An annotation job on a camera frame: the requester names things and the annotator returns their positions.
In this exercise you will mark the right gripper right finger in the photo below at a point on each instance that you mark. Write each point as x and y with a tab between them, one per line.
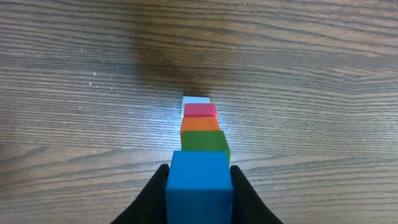
248	202

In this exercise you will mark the red cube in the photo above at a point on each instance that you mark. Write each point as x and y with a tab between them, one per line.
200	109

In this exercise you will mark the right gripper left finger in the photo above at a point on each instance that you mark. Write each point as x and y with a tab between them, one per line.
149	202

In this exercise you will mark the orange cube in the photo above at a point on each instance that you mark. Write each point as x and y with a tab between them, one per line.
199	124

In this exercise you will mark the blue cube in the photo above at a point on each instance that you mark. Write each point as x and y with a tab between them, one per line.
199	186

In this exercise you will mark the green cube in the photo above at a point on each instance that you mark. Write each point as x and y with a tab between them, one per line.
205	141

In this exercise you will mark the white cube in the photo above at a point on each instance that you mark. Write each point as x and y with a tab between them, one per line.
196	99

